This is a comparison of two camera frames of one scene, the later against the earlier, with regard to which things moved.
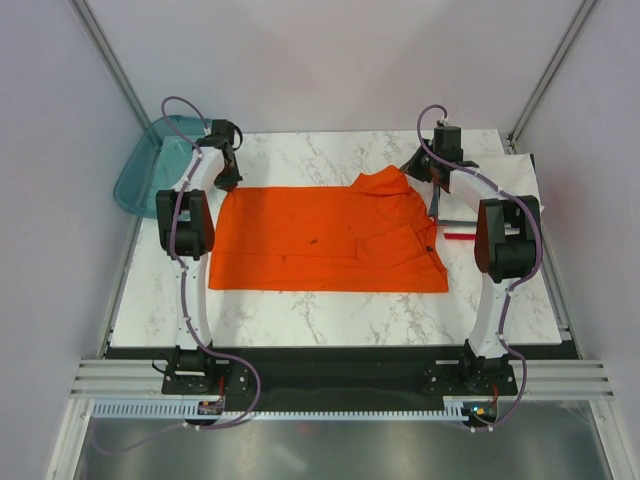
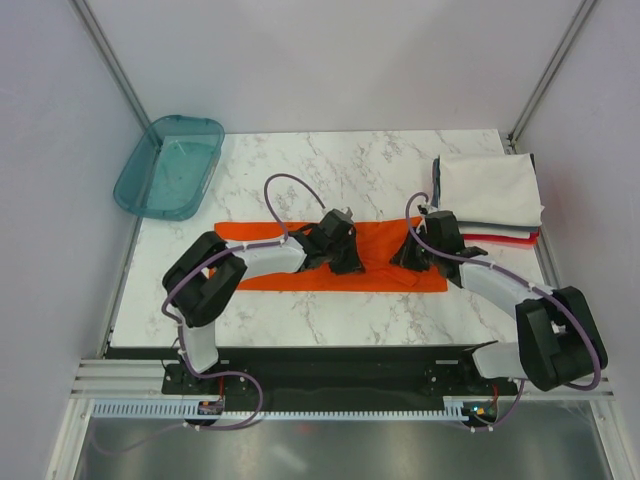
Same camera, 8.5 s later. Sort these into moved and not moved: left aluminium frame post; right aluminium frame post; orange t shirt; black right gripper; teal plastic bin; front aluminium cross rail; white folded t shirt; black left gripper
Moved: orange t shirt; black left gripper; black right gripper
Not moved: front aluminium cross rail; white folded t shirt; right aluminium frame post; teal plastic bin; left aluminium frame post
